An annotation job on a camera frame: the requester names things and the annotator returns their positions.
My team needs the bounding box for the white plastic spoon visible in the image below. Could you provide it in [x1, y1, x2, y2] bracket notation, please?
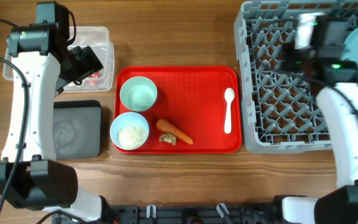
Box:
[224, 88, 235, 134]

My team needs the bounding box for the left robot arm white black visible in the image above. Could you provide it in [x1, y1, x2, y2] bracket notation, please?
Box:
[0, 1, 112, 223]

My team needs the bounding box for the mint green bowl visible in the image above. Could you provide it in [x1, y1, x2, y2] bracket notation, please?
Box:
[119, 77, 158, 112]

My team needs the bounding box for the orange carrot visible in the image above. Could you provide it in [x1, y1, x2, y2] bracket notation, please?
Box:
[156, 119, 194, 144]

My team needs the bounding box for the red serving tray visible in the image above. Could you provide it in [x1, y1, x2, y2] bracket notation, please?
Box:
[116, 66, 242, 155]

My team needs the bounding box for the red snack wrapper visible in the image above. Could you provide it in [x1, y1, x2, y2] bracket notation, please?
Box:
[86, 72, 99, 85]

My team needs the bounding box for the grey dishwasher rack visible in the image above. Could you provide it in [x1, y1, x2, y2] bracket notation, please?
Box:
[234, 1, 358, 154]

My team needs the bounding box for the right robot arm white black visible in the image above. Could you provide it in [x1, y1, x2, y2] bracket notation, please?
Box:
[280, 12, 358, 223]

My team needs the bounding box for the brown food scrap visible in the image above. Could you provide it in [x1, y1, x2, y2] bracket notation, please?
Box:
[159, 133, 177, 146]

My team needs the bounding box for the black tray bin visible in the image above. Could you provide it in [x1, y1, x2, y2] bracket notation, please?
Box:
[53, 100, 102, 160]

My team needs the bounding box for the clear plastic bin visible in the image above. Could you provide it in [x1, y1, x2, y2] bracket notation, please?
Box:
[7, 24, 104, 98]

